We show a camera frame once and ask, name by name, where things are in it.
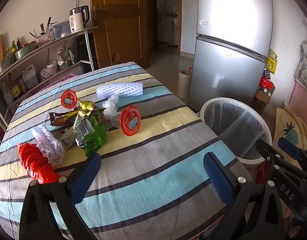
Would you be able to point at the white bin with liner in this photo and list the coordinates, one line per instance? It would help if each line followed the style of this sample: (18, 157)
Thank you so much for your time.
(228, 120)

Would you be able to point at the sauce bottle with label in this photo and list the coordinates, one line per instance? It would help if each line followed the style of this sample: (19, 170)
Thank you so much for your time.
(14, 88)

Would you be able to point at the white paper roll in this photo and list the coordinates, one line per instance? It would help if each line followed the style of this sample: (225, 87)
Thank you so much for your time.
(184, 83)

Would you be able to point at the yellow packets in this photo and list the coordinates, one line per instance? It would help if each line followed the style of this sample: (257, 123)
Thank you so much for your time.
(271, 62)

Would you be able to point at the person's right hand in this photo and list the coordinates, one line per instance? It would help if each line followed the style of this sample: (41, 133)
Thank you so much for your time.
(297, 233)

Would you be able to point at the clear storage box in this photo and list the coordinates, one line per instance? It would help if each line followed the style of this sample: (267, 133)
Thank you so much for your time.
(59, 28)

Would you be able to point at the metal shelf rack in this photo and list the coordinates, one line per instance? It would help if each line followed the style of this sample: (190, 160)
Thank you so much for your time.
(68, 37)

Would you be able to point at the red plastic wrapper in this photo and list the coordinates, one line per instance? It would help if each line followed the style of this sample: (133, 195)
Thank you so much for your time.
(34, 162)

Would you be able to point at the black packet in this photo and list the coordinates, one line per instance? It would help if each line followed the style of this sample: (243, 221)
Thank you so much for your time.
(267, 73)

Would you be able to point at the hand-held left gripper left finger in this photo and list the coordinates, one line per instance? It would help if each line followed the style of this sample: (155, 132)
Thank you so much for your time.
(84, 177)

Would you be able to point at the gold snack wrapper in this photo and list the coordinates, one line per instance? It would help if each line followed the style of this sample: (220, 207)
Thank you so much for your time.
(87, 106)

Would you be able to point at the metal basin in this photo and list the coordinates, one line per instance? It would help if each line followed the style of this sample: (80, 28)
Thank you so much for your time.
(3, 65)

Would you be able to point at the pink utensil holder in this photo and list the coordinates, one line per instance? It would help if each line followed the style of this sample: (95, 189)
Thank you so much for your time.
(43, 40)

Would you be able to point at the wooden door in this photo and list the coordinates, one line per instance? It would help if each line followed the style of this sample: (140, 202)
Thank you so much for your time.
(121, 30)

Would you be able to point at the plastic jug of dark liquid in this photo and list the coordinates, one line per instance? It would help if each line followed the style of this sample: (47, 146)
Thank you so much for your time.
(30, 78)

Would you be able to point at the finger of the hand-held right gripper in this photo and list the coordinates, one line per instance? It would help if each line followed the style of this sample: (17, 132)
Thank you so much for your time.
(289, 148)
(264, 150)

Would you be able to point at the white pineapple print cloth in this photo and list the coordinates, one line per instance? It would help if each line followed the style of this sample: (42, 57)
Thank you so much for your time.
(306, 70)

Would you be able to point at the dark glass bottle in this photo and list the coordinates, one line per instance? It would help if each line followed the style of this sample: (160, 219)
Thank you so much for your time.
(18, 43)

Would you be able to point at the green basket with bags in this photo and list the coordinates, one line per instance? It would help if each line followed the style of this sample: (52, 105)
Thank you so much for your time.
(64, 61)

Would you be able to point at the yellow pineapple print cloth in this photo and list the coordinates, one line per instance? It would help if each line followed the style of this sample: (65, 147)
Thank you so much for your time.
(291, 130)

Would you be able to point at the pink plastic tray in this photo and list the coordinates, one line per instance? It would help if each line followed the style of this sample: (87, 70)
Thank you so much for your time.
(61, 78)

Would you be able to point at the white foam net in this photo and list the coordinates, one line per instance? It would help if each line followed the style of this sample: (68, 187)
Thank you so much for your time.
(49, 142)

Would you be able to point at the cardboard box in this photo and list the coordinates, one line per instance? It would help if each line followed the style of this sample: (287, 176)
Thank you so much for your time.
(262, 100)

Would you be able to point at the brown coffee sachet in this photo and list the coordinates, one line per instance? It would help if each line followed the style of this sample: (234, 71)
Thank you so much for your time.
(61, 118)

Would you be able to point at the silver foil wrapper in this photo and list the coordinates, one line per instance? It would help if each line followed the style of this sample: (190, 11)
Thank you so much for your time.
(82, 130)

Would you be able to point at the green basin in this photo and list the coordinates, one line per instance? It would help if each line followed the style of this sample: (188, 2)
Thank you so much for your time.
(24, 52)

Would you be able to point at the pink cabinet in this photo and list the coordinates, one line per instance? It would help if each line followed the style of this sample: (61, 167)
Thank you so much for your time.
(302, 95)

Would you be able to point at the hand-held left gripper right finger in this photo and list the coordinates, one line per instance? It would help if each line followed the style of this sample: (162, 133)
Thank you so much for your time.
(217, 177)

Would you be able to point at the white foam net sleeve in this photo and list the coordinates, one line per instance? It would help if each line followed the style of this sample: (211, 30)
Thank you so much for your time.
(121, 90)

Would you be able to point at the white electric kettle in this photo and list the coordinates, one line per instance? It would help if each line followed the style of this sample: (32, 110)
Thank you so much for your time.
(77, 21)

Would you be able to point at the small carton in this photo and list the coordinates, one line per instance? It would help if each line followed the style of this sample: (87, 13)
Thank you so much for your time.
(67, 140)

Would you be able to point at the green snack wrapper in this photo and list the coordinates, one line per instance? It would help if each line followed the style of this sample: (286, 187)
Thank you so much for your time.
(94, 140)

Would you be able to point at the silver refrigerator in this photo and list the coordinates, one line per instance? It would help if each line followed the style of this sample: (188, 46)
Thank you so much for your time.
(231, 62)

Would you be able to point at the white bucket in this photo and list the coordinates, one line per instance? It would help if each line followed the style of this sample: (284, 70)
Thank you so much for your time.
(52, 66)

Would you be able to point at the red toy pack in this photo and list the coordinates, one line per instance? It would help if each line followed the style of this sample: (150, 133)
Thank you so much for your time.
(266, 83)

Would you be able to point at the clear bag on shelf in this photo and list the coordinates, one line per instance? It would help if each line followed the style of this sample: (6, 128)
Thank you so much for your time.
(47, 74)

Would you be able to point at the red lid jelly cup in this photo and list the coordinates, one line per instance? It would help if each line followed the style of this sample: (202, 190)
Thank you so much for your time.
(68, 99)
(130, 122)

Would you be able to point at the clear plastic bag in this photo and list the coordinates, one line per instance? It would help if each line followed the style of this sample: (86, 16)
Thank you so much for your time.
(111, 107)

